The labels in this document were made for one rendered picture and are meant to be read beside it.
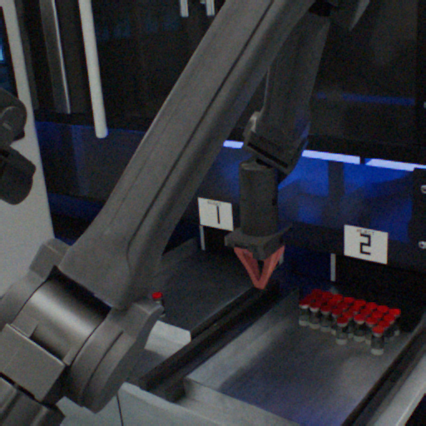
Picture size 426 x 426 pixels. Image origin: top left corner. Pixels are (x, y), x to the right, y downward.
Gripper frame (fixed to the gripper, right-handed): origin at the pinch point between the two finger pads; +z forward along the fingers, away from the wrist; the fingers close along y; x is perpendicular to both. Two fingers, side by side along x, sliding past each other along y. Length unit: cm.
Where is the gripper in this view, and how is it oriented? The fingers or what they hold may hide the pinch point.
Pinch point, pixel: (260, 283)
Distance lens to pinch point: 100.5
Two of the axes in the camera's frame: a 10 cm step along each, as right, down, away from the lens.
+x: -8.4, -1.6, 5.2
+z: 0.4, 9.3, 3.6
